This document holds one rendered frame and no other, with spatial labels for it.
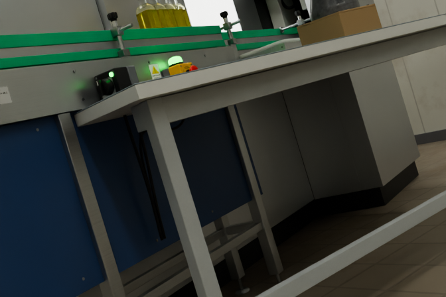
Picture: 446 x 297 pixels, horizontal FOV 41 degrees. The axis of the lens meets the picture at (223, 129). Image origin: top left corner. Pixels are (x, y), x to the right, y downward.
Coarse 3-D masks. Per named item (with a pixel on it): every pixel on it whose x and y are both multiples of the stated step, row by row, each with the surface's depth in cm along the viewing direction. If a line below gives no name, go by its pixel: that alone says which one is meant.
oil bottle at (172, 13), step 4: (164, 4) 214; (168, 4) 213; (172, 4) 215; (168, 8) 212; (172, 8) 214; (168, 12) 212; (172, 12) 213; (176, 12) 215; (172, 16) 213; (176, 16) 215; (172, 20) 212; (176, 20) 214; (172, 24) 212; (176, 24) 214; (180, 24) 216
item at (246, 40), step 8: (224, 32) 237; (232, 32) 242; (240, 32) 247; (248, 32) 252; (256, 32) 258; (264, 32) 264; (272, 32) 270; (280, 32) 277; (288, 32) 284; (296, 32) 291; (224, 40) 236; (240, 40) 246; (248, 40) 251; (256, 40) 257; (264, 40) 263; (272, 40) 268; (240, 48) 244; (248, 48) 249
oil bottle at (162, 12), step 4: (152, 4) 210; (156, 4) 208; (160, 4) 210; (156, 8) 208; (160, 8) 208; (164, 8) 210; (160, 12) 208; (164, 12) 210; (160, 16) 207; (164, 16) 209; (168, 16) 211; (160, 20) 207; (164, 20) 209; (168, 20) 210; (164, 24) 208; (168, 24) 210
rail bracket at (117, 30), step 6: (114, 12) 168; (108, 18) 168; (114, 18) 168; (114, 24) 168; (132, 24) 166; (114, 30) 168; (120, 30) 167; (114, 36) 168; (120, 36) 168; (120, 42) 168; (120, 48) 168; (120, 54) 168; (126, 54) 168
